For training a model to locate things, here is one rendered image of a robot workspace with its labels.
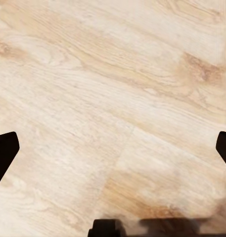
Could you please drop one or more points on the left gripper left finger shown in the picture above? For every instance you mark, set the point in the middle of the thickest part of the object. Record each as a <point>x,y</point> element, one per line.
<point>9,147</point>

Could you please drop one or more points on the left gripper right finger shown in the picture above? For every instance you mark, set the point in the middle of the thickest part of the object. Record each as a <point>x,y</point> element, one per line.
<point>221,145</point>

